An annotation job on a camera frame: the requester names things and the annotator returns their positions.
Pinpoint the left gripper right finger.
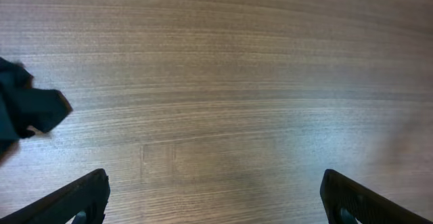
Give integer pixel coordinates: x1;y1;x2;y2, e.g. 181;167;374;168
320;169;432;224

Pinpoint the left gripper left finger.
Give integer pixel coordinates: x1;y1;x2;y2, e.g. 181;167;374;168
1;169;110;224

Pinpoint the black garment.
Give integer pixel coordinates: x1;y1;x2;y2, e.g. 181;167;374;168
1;58;72;154

